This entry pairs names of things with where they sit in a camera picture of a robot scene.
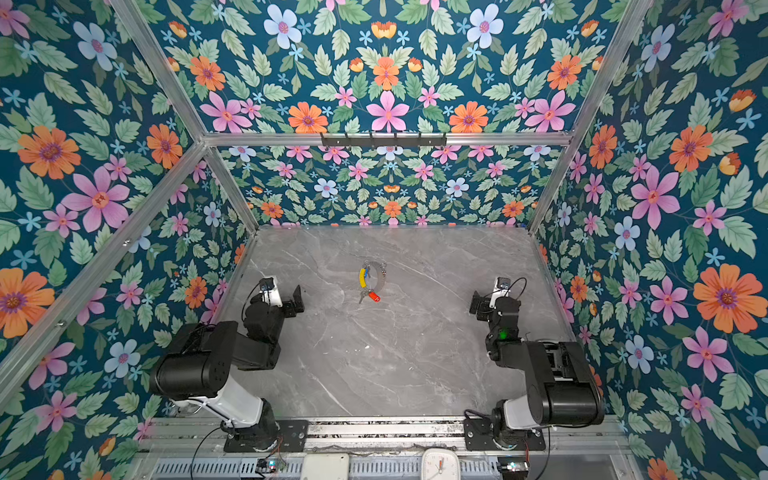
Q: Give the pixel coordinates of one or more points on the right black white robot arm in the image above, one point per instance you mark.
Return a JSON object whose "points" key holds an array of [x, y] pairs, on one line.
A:
{"points": [[560, 390]]}

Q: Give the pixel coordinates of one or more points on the small circuit board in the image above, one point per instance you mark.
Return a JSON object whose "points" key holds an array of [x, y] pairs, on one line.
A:
{"points": [[270, 466], [512, 468]]}

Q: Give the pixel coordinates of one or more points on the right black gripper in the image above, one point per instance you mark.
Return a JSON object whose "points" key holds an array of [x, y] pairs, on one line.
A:
{"points": [[483, 304]]}

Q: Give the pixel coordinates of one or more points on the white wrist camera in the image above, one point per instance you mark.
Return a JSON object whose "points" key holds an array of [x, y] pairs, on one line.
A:
{"points": [[269, 291], [501, 288]]}

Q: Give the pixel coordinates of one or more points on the black hook rail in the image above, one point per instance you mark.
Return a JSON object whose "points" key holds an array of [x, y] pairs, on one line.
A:
{"points": [[371, 140]]}

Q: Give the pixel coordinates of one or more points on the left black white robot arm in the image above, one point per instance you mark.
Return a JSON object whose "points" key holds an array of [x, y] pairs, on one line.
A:
{"points": [[196, 369]]}

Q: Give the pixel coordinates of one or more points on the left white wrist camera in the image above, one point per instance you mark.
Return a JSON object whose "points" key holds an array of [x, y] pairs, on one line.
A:
{"points": [[269, 291]]}

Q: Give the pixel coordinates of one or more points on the red capped key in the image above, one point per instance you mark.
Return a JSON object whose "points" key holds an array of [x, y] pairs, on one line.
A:
{"points": [[369, 294]]}

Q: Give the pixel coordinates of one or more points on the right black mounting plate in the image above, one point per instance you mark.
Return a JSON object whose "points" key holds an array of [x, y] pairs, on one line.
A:
{"points": [[479, 435]]}

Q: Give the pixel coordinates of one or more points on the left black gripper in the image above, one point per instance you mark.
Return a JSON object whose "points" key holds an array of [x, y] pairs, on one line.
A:
{"points": [[288, 300]]}

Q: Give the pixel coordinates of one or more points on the white square device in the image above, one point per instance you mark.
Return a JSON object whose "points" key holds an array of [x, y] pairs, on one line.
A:
{"points": [[327, 466]]}

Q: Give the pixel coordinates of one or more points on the grey yellow keyring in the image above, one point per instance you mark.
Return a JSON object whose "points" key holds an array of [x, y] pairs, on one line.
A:
{"points": [[372, 276]]}

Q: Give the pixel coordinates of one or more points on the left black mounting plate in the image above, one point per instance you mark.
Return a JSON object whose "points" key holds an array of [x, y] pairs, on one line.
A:
{"points": [[284, 435]]}

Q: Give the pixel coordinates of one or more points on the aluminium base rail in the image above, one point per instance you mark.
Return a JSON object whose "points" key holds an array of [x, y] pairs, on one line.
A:
{"points": [[378, 434]]}

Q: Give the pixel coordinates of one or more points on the left small circuit board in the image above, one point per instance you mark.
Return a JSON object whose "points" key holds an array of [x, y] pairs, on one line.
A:
{"points": [[270, 466]]}

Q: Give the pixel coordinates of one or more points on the right small circuit board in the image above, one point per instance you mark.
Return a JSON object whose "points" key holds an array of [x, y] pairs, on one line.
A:
{"points": [[512, 468]]}

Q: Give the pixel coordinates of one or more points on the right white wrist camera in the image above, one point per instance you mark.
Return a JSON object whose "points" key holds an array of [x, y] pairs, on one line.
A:
{"points": [[501, 288]]}

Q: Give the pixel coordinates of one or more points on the black mounting plate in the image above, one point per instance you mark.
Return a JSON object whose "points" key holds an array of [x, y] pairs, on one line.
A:
{"points": [[479, 435], [284, 435]]}

